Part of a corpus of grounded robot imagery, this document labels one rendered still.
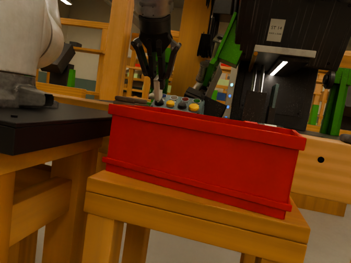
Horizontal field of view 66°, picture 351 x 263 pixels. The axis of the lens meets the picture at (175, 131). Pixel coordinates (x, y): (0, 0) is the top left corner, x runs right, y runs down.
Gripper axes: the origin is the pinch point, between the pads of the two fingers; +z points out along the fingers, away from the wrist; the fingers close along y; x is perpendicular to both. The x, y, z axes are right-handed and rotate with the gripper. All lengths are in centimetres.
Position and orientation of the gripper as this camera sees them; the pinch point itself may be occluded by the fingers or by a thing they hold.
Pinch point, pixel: (158, 88)
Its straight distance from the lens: 76.9
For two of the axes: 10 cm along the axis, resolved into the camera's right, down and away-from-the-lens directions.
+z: 0.0, 7.6, 6.5
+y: 9.6, 1.7, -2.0
